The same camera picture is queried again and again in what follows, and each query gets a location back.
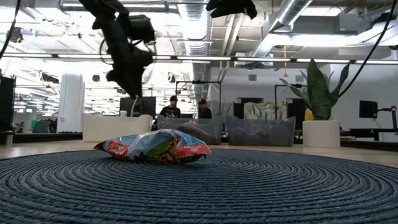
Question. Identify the person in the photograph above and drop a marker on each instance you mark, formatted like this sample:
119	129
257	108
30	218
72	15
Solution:
205	112
171	112

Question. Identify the small black monitor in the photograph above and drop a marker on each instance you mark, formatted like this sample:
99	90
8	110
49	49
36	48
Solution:
368	109

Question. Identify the round dark blue woven mat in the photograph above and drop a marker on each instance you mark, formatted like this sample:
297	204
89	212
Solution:
248	193

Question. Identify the green chair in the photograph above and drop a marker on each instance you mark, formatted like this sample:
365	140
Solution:
40	127

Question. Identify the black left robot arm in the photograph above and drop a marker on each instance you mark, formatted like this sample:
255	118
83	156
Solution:
102	9

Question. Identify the blue granola bar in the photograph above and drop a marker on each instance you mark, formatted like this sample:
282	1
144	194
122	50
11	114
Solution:
149	146

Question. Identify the white cup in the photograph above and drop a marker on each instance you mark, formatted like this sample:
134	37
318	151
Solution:
123	114

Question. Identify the black rig frame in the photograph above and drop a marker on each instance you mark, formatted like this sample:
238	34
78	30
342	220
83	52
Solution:
199	82
275	99

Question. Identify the black background table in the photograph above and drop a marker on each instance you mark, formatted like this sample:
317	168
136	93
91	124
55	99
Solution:
373	130

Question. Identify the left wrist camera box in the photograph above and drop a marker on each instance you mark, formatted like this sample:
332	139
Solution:
141	28

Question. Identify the white pillar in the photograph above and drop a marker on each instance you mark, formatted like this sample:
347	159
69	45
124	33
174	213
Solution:
71	102

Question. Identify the grey translucent plastic bin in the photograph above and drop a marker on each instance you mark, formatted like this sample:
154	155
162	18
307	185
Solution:
280	133
168	130

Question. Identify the pale crumpled cover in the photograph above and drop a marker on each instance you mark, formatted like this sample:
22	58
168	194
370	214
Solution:
264	110

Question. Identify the yellow object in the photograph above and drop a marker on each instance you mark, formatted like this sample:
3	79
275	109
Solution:
308	115

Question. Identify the white square container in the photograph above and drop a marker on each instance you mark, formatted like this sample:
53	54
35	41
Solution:
115	129

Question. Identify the green potted plant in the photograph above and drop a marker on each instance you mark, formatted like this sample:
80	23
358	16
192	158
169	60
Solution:
318	96

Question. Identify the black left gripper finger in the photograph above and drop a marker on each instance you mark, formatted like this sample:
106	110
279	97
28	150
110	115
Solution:
119	81
136	85

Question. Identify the white plant pot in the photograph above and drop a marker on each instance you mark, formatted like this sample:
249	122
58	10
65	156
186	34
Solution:
320	133

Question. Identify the black cabinet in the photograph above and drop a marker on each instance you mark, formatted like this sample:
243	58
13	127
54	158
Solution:
7	105

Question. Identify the large black monitor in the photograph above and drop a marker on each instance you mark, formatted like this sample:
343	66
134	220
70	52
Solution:
147	107

